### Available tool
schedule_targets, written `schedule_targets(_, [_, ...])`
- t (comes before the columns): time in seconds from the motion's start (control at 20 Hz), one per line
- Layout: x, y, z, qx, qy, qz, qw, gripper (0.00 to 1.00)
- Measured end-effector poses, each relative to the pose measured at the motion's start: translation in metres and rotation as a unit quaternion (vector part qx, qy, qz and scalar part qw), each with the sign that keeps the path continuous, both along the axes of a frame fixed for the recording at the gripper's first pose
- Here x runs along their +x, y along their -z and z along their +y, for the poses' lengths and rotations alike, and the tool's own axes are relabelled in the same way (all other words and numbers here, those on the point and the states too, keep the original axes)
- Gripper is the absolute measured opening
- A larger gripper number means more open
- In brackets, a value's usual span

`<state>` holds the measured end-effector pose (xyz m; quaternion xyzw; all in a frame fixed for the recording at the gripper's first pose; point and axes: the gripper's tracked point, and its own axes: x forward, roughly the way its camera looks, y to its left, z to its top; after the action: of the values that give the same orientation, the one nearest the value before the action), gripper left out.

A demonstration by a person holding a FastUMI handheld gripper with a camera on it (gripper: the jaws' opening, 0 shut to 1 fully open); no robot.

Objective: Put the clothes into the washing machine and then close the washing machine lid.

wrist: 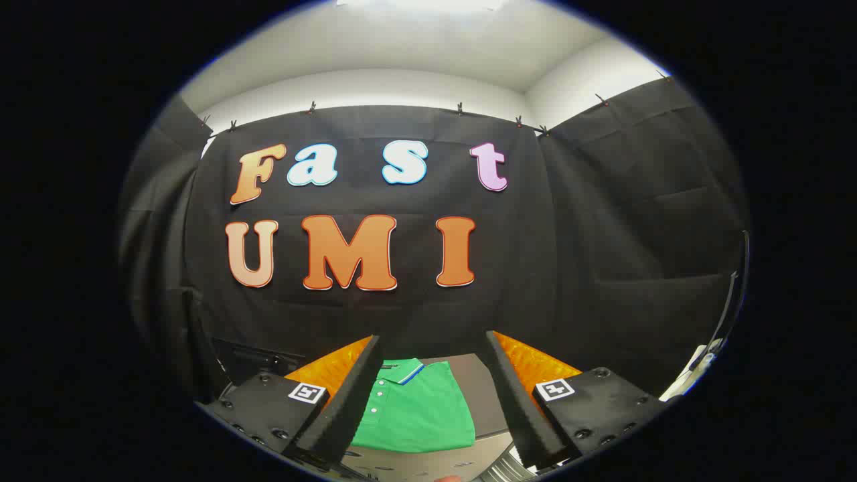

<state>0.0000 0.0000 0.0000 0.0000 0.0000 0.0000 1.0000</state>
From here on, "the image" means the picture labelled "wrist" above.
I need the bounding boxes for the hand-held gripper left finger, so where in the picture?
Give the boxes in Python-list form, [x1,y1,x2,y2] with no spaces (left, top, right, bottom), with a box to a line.
[194,335,384,469]

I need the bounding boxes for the thin black curved bar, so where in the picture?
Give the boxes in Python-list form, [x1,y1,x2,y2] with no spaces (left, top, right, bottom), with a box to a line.
[710,230,751,355]

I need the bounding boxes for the green polo shirt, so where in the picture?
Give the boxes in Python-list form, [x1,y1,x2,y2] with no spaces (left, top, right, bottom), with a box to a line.
[349,358,477,453]

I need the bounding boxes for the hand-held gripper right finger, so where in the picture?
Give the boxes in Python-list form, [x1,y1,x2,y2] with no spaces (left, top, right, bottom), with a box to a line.
[485,330,674,471]

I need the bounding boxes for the white plastic object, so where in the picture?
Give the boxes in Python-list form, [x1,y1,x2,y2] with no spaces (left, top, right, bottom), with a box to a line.
[659,343,722,402]

